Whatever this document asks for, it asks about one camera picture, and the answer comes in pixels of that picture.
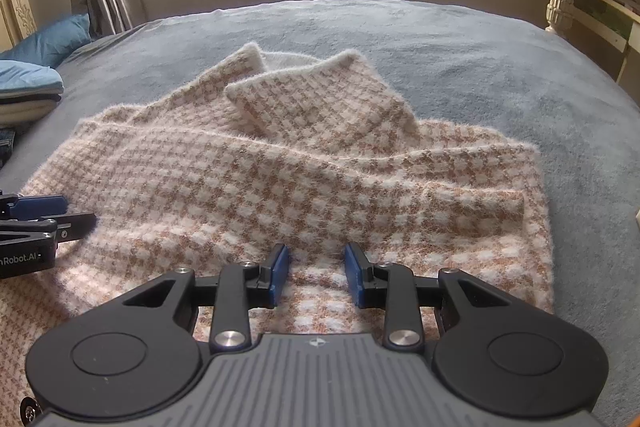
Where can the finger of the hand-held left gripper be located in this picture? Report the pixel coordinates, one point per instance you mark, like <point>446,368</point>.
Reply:
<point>42,206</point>
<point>75,224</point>

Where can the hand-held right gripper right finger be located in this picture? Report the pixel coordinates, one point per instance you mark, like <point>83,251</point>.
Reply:
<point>356,274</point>

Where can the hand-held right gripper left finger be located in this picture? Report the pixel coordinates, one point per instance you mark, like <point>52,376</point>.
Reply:
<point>279,274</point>

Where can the beige houndstooth knit coat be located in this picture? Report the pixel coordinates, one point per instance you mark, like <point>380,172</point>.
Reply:
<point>300,167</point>

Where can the folded blue jeans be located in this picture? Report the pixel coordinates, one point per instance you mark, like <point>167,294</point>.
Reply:
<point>6,147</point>

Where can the folded light blue garment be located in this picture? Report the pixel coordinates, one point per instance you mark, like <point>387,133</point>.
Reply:
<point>27,79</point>

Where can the blue pillow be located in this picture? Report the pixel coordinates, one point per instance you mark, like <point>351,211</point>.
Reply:
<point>50,41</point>

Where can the grey-blue bed blanket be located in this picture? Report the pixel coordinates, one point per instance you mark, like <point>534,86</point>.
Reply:
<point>450,67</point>

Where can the white carved bedpost finial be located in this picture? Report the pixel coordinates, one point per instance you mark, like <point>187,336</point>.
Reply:
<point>559,9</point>

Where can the white and green desk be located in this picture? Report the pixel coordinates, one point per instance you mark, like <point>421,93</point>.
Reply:
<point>607,14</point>

